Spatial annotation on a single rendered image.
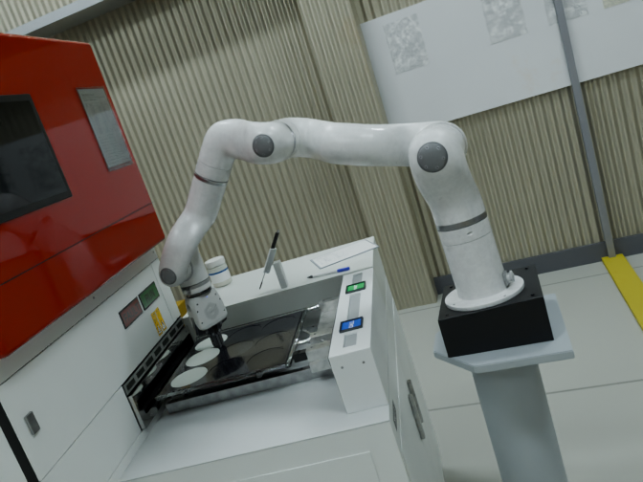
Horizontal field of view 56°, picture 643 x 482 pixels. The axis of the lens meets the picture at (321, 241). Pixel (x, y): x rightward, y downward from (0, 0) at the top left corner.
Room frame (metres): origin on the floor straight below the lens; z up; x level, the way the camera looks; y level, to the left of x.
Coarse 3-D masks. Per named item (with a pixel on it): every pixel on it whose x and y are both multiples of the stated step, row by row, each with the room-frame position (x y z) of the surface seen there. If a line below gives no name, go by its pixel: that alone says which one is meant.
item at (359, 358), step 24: (360, 312) 1.39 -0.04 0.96; (384, 312) 1.63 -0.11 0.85; (336, 336) 1.29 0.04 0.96; (360, 336) 1.25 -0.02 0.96; (384, 336) 1.46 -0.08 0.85; (336, 360) 1.19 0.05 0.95; (360, 360) 1.18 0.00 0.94; (384, 360) 1.32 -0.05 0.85; (360, 384) 1.18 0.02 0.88; (384, 384) 1.20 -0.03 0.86; (360, 408) 1.18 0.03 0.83
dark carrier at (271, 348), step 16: (272, 320) 1.72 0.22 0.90; (288, 320) 1.67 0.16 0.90; (208, 336) 1.77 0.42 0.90; (240, 336) 1.68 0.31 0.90; (256, 336) 1.63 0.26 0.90; (272, 336) 1.59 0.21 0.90; (288, 336) 1.55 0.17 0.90; (192, 352) 1.67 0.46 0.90; (224, 352) 1.59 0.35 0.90; (240, 352) 1.55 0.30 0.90; (256, 352) 1.51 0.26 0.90; (272, 352) 1.47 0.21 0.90; (288, 352) 1.44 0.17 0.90; (192, 368) 1.54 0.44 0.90; (208, 368) 1.50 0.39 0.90; (224, 368) 1.47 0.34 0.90; (240, 368) 1.43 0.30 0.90; (256, 368) 1.40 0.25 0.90; (192, 384) 1.43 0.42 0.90
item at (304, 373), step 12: (288, 372) 1.43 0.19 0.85; (300, 372) 1.42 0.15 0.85; (324, 372) 1.41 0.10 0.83; (240, 384) 1.45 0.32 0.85; (252, 384) 1.44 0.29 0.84; (264, 384) 1.44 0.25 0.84; (276, 384) 1.43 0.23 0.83; (192, 396) 1.48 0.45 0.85; (204, 396) 1.46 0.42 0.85; (216, 396) 1.46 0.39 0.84; (228, 396) 1.45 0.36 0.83; (240, 396) 1.45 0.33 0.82; (168, 408) 1.48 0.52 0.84; (180, 408) 1.48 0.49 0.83
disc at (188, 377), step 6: (186, 372) 1.53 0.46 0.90; (192, 372) 1.51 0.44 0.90; (198, 372) 1.50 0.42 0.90; (204, 372) 1.49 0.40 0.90; (180, 378) 1.50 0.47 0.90; (186, 378) 1.49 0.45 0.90; (192, 378) 1.47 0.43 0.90; (198, 378) 1.46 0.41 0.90; (174, 384) 1.47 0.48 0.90; (180, 384) 1.46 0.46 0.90; (186, 384) 1.44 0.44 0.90
